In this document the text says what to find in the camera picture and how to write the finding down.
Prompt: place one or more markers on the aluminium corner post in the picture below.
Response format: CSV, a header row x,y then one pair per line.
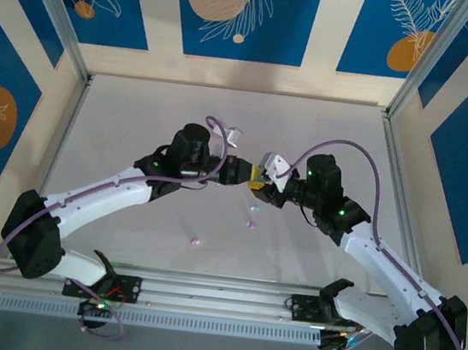
x,y
431,50
55,0

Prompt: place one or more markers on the purple earbud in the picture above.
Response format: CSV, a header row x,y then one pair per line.
x,y
195,242
251,225

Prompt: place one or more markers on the blue poster with fern drawing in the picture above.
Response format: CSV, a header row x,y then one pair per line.
x,y
364,37

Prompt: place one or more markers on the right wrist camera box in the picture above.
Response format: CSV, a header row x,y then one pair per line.
x,y
276,167

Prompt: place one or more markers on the black controller board with LED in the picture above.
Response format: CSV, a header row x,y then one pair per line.
x,y
330,341
89,309

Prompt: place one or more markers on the aluminium side rail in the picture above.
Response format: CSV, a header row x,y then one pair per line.
x,y
392,161
69,127

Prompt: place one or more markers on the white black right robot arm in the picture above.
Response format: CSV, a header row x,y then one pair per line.
x,y
378,259

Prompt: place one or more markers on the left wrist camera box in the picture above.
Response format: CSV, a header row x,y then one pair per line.
x,y
235,134

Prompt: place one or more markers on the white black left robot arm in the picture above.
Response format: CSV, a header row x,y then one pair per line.
x,y
101,196

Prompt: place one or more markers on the blue poster with beige circle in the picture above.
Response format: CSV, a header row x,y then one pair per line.
x,y
278,38

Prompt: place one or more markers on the aluminium base frame rail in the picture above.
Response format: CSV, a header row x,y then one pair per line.
x,y
218,298

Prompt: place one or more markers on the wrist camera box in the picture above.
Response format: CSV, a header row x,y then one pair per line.
x,y
235,134
276,167

